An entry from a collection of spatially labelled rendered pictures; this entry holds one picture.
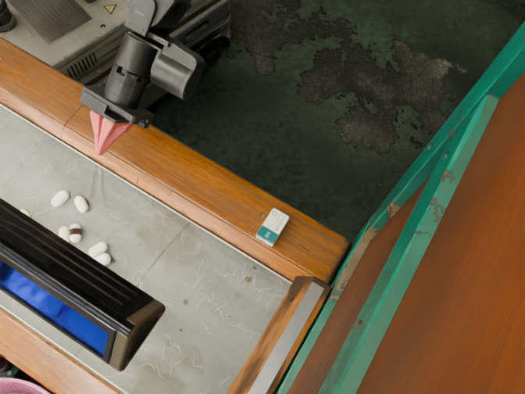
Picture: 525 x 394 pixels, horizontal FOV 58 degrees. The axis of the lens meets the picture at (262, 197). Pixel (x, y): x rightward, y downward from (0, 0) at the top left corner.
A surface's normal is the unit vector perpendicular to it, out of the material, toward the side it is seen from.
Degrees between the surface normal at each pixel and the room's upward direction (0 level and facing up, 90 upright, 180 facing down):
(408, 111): 0
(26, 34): 0
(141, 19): 42
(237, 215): 0
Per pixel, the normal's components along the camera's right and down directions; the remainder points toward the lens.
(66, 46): 0.07, -0.36
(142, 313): 0.47, -0.86
